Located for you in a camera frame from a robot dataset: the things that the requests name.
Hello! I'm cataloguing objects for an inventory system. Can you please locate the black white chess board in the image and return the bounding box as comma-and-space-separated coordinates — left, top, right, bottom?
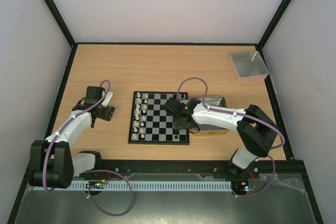
128, 91, 190, 145

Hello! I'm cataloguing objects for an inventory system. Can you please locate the metal tin tray with pieces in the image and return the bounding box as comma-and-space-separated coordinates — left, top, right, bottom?
185, 95, 236, 135

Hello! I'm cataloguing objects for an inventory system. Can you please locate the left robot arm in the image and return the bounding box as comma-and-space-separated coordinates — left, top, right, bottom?
28, 86, 115, 192

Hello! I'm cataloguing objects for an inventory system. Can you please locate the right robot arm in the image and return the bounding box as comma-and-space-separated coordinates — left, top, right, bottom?
164, 98, 285, 178

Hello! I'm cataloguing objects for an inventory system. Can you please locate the empty metal tin box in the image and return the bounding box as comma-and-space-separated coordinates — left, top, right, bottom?
229, 51, 269, 82

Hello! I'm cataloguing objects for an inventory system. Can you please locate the metal sheet front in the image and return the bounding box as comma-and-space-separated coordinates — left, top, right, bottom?
15, 175, 316, 223

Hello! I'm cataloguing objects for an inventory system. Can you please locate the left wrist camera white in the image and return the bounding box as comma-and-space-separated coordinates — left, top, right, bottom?
101, 91, 113, 107

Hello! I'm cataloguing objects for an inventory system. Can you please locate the black mounting rail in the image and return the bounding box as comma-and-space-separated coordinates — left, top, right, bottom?
72, 161, 260, 179

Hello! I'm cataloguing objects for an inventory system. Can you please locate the black aluminium frame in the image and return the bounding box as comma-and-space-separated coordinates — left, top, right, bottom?
6, 0, 325, 224

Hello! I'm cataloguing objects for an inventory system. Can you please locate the grey slotted cable duct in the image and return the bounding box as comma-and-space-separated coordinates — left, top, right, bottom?
33, 180, 233, 192

